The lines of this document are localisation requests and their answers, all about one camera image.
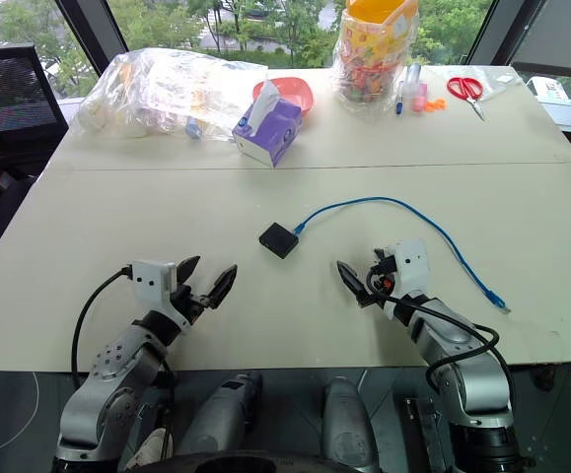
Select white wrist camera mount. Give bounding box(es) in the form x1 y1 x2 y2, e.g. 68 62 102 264
392 239 429 300
130 259 192 329

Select blue cable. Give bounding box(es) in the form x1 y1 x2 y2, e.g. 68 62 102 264
292 196 512 315

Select clear plastic bag with items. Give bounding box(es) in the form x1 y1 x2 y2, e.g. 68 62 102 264
76 47 269 144

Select black metal bracket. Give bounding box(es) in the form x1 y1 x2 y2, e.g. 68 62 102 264
402 396 447 473

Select small black box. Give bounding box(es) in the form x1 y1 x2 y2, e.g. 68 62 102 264
258 222 300 260

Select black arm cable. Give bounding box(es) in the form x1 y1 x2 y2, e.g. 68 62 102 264
366 268 516 411
70 265 134 390

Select white floor cable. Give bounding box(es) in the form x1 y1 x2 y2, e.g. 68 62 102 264
0 372 40 464

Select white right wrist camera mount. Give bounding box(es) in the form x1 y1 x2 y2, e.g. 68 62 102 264
392 239 429 300

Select red plastic bowl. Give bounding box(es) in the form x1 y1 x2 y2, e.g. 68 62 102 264
252 77 315 115

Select grey rounded robot leg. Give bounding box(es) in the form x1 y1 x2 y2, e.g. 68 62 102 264
321 376 380 473
174 370 265 457

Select red handled scissors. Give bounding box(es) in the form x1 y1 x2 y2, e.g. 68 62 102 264
446 76 487 122

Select bag of colourful snacks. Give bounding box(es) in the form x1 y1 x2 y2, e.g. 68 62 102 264
332 0 420 119

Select black mesh office chair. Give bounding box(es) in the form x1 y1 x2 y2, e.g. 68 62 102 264
0 42 70 173

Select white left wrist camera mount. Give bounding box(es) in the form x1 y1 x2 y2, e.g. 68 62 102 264
130 259 192 329

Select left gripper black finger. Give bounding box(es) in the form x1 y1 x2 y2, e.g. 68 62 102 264
175 254 202 288
205 264 239 311

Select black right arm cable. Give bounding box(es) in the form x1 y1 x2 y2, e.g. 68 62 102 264
366 268 516 411

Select white tissue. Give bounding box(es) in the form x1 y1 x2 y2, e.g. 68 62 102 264
249 78 281 138

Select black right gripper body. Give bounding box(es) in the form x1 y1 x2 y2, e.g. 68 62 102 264
363 265 398 309

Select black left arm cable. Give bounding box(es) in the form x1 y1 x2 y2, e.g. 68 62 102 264
70 265 134 390

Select purple tissue box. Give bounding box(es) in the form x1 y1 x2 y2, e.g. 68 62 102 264
231 101 302 169

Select small clear plastic bag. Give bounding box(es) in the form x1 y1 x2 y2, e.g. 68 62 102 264
471 66 528 102

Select dark window frame post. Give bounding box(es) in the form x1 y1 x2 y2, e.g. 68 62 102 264
55 0 128 78
465 0 513 65

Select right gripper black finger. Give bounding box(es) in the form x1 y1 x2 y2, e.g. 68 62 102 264
372 247 397 273
336 259 370 309

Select white shoe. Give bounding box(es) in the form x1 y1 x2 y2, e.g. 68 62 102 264
125 427 174 469

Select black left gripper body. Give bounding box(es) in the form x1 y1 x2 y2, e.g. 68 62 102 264
169 283 212 326

